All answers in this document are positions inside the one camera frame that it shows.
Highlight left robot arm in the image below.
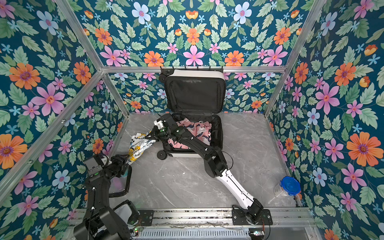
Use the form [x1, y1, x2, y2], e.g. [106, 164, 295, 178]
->
[74, 154, 139, 240]

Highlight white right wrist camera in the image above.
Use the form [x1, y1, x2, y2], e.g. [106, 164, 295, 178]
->
[154, 120, 164, 130]

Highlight white perforated cable tray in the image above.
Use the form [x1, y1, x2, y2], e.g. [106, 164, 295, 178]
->
[133, 228, 251, 240]

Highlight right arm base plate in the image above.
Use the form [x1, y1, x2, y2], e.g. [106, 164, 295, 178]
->
[231, 208, 274, 226]

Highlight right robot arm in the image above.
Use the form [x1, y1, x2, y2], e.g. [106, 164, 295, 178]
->
[145, 114, 264, 225]

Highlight aluminium frame cage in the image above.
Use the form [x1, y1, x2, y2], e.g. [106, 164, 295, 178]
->
[1, 1, 325, 208]

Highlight aluminium mounting rail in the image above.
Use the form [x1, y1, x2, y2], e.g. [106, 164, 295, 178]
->
[138, 207, 316, 229]

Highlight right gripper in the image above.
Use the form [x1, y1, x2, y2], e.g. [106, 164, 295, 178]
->
[144, 126, 173, 143]

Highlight yellow white patterned shirt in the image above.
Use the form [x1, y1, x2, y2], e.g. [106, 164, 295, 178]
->
[127, 133, 156, 165]

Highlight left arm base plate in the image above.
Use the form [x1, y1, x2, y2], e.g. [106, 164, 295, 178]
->
[132, 210, 155, 227]

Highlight clear jar blue lid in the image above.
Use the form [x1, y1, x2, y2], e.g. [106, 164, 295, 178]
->
[274, 176, 301, 198]

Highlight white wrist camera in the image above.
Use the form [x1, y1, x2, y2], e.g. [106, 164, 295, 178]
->
[154, 120, 164, 130]
[84, 155, 104, 176]

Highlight pink navy patterned shorts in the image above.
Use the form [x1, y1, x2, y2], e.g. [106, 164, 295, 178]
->
[177, 118, 212, 146]

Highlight white black open suitcase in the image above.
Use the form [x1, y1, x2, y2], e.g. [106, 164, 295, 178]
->
[157, 68, 227, 161]

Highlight clear black toiletry bag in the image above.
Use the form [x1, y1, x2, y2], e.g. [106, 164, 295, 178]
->
[109, 166, 132, 198]

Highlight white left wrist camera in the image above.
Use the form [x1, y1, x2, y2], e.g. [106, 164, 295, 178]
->
[84, 155, 104, 176]

